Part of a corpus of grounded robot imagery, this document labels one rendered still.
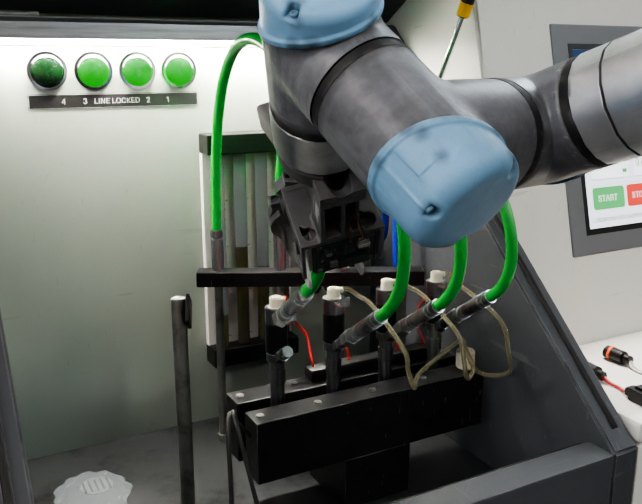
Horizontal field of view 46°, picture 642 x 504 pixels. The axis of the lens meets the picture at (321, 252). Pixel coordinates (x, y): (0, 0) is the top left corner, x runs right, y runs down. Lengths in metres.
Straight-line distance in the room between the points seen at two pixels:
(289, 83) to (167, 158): 0.67
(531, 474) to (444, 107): 0.56
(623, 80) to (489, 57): 0.66
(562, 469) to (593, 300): 0.38
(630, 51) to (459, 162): 0.13
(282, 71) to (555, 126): 0.17
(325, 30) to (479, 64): 0.69
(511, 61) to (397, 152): 0.75
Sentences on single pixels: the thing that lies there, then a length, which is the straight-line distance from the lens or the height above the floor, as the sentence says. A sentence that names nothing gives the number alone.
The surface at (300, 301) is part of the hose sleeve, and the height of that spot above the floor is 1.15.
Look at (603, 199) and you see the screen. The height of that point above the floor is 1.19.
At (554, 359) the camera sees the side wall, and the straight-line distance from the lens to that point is 1.00.
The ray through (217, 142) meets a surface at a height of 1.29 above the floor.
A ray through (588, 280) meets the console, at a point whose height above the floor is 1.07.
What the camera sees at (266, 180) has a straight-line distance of 1.16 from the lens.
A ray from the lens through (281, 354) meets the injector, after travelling 0.91.
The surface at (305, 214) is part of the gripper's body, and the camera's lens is 0.61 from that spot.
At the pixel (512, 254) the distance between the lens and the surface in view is 0.91.
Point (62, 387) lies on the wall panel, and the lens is 1.18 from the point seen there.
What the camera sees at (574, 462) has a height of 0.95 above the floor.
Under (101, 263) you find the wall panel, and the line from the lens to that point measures 1.14.
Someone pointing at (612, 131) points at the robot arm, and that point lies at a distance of 0.49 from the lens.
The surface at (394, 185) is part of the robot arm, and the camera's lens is 0.42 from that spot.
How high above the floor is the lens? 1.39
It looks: 14 degrees down
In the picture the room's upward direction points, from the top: straight up
